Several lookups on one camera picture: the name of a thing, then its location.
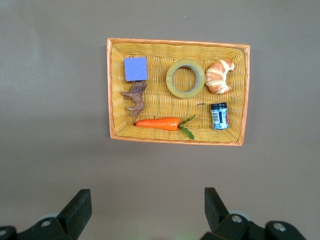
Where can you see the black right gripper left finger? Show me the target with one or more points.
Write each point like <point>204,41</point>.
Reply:
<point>75,212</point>

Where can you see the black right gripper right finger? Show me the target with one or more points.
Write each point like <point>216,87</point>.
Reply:
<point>217,215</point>

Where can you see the clear packing tape roll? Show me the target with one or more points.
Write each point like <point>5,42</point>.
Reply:
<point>169,78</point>

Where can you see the small black-lidded can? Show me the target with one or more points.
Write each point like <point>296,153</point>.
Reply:
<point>220,116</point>

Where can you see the orange toy carrot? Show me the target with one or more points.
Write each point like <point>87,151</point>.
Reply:
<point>160,123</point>

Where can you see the small dark twig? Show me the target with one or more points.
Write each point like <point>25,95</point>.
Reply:
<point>201,104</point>

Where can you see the yellow wicker basket orange rim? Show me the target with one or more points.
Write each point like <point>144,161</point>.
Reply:
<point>160,105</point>

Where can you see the brown toy lion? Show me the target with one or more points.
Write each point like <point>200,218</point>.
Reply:
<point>137,96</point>

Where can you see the toy croissant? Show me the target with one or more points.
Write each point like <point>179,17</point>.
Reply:
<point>216,77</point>

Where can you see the purple foam cube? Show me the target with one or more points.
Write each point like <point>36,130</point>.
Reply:
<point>135,68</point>

